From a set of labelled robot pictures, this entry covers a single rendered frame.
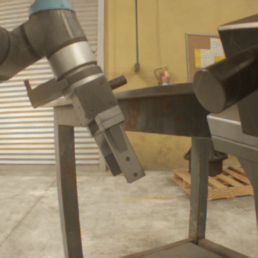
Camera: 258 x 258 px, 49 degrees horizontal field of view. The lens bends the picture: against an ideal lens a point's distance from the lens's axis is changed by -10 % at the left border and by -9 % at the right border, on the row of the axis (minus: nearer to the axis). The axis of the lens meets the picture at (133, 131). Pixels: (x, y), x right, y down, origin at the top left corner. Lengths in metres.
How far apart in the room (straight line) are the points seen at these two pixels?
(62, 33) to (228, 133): 0.37
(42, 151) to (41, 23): 4.08
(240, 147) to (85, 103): 0.30
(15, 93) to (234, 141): 4.51
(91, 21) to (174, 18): 1.25
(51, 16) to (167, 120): 0.25
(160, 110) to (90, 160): 3.97
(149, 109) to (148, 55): 3.99
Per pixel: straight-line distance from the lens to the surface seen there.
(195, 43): 4.66
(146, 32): 4.58
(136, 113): 0.56
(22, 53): 0.51
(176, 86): 0.40
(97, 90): 0.44
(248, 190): 3.02
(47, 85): 0.47
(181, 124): 0.45
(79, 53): 0.48
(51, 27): 0.50
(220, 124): 0.16
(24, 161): 4.64
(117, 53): 4.49
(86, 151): 4.42
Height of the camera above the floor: 0.83
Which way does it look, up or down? 4 degrees down
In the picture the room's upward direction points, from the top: 1 degrees counter-clockwise
